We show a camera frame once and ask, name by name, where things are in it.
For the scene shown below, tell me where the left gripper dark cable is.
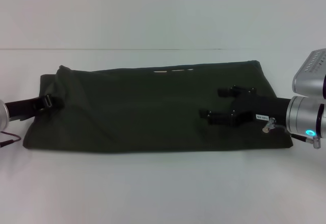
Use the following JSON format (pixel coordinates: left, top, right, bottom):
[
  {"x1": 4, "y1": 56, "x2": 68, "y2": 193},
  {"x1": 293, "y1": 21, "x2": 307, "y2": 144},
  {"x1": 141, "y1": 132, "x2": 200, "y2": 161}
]
[{"x1": 0, "y1": 131, "x2": 21, "y2": 148}]

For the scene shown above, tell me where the right gripper silver connector stub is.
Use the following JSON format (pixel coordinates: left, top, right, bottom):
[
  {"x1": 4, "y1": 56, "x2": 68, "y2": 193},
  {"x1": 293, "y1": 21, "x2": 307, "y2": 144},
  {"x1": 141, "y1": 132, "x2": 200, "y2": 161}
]
[{"x1": 261, "y1": 117, "x2": 278, "y2": 133}]

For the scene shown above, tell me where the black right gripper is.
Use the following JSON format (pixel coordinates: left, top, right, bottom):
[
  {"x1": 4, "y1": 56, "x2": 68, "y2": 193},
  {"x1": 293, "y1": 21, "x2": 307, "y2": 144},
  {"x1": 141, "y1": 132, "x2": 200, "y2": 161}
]
[{"x1": 199, "y1": 85, "x2": 293, "y2": 128}]

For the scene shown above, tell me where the right gripper dark cable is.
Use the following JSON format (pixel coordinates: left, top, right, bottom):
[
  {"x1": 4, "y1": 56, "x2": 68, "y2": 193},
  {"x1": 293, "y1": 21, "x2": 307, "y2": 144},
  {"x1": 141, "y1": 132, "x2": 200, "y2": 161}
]
[{"x1": 274, "y1": 123, "x2": 315, "y2": 142}]

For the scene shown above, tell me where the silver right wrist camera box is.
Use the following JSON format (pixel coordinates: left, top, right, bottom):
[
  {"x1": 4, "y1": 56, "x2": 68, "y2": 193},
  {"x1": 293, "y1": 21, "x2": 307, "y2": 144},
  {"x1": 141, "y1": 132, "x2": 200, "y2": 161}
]
[{"x1": 292, "y1": 50, "x2": 326, "y2": 99}]

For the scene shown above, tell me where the gripper dark cable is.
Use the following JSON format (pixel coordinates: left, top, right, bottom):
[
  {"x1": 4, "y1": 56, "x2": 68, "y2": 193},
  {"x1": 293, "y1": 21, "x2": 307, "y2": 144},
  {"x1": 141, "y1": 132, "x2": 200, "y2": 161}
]
[
  {"x1": 274, "y1": 123, "x2": 315, "y2": 142},
  {"x1": 0, "y1": 131, "x2": 21, "y2": 148}
]

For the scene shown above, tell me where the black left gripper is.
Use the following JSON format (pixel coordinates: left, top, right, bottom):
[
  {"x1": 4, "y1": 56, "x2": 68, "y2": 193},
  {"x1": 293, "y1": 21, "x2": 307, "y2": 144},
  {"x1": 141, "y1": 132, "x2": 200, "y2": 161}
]
[{"x1": 5, "y1": 94, "x2": 64, "y2": 122}]

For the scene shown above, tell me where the dark green t-shirt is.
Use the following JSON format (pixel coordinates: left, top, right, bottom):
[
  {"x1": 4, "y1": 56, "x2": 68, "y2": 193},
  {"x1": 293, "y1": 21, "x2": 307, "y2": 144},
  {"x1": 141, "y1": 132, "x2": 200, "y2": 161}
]
[{"x1": 22, "y1": 60, "x2": 296, "y2": 150}]

